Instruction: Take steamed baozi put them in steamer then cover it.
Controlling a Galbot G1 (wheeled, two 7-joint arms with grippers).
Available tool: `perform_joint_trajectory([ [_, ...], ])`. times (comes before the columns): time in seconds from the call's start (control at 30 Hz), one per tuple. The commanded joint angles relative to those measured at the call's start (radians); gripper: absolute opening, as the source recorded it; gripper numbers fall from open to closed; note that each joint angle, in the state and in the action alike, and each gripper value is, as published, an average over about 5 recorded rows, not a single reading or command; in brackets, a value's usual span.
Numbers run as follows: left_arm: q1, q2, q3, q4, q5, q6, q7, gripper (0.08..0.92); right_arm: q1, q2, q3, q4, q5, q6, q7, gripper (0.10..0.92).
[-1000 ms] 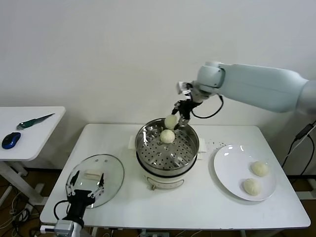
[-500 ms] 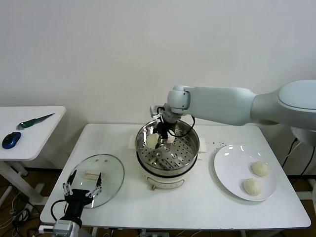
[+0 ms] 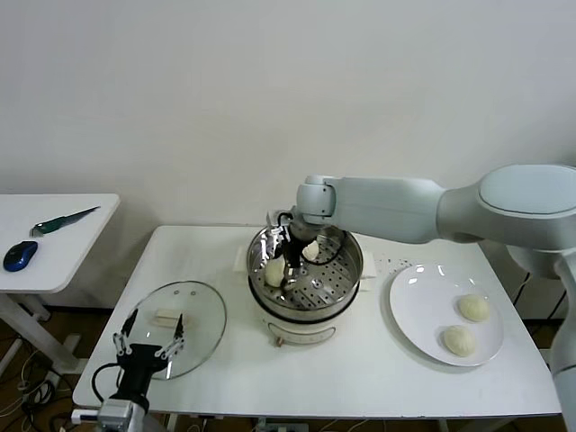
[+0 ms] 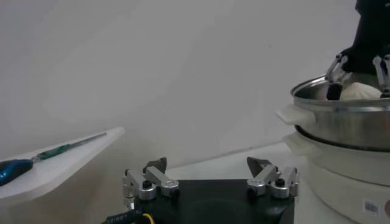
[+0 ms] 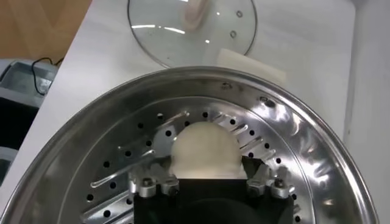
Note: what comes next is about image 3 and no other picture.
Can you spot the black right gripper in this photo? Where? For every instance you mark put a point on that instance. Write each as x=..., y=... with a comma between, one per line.
x=293, y=249

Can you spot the white side table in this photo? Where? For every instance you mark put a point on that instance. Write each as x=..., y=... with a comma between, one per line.
x=58, y=252

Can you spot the white oval plate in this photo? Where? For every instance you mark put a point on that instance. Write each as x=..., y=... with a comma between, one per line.
x=418, y=306

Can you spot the white electric cooker pot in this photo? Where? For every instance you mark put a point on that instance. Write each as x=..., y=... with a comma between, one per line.
x=301, y=330

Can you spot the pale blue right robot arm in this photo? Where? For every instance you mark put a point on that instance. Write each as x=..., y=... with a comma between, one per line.
x=382, y=202

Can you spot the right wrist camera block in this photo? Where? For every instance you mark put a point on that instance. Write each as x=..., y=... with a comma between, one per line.
x=275, y=218

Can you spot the white plug adapter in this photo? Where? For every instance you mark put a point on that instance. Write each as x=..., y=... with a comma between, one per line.
x=52, y=380

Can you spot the white stand foot bar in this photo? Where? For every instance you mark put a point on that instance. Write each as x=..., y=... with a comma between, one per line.
x=544, y=354

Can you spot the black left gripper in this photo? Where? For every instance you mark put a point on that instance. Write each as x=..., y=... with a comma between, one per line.
x=139, y=369

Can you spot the blue computer mouse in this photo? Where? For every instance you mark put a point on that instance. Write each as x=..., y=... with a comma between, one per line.
x=20, y=255

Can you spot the round glass pot lid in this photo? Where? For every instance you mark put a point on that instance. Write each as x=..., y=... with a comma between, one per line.
x=202, y=324

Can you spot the perforated steel steamer basket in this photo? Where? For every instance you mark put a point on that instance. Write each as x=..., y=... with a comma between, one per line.
x=333, y=288

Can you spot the white steamed baozi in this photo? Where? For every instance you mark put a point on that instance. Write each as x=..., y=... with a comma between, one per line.
x=457, y=341
x=473, y=308
x=312, y=250
x=272, y=274

